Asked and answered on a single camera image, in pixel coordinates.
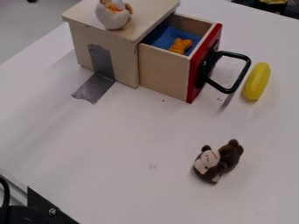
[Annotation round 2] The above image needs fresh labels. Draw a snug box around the wooden drawer with red front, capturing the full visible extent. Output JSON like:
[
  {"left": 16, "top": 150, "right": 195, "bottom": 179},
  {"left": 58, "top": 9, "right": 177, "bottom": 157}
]
[{"left": 136, "top": 12, "right": 253, "bottom": 105}]

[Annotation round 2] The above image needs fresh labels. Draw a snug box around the grey tape strip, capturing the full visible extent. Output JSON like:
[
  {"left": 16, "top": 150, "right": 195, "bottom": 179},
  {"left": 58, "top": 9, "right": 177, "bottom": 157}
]
[{"left": 70, "top": 43, "right": 118, "bottom": 105}]

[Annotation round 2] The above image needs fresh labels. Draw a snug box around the brown plush monkey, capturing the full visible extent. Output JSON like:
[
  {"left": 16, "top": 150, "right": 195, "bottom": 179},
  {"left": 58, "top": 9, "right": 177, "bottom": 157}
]
[{"left": 191, "top": 138, "right": 246, "bottom": 185}]

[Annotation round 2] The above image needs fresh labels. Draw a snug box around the wooden cabinet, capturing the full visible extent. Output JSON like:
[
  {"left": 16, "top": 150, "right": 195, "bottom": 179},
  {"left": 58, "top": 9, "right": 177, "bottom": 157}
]
[{"left": 60, "top": 0, "right": 182, "bottom": 89}]

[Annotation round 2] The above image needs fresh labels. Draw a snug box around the orange toy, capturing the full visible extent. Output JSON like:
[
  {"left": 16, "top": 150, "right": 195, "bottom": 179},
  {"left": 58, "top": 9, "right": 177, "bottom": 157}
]
[{"left": 167, "top": 37, "right": 196, "bottom": 55}]

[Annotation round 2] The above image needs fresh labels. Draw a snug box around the yellow toy corn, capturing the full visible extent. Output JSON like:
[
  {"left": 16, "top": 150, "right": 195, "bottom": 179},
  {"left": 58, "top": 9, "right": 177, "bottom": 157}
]
[{"left": 241, "top": 61, "right": 273, "bottom": 102}]

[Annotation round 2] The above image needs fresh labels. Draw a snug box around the white plush bird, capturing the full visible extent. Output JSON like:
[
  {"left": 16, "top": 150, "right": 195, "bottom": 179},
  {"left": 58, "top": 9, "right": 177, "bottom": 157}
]
[{"left": 94, "top": 0, "right": 135, "bottom": 31}]

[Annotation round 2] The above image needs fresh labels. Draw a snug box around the blue cloth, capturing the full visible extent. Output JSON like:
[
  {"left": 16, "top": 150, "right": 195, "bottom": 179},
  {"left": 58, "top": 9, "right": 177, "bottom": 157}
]
[{"left": 141, "top": 20, "right": 204, "bottom": 57}]

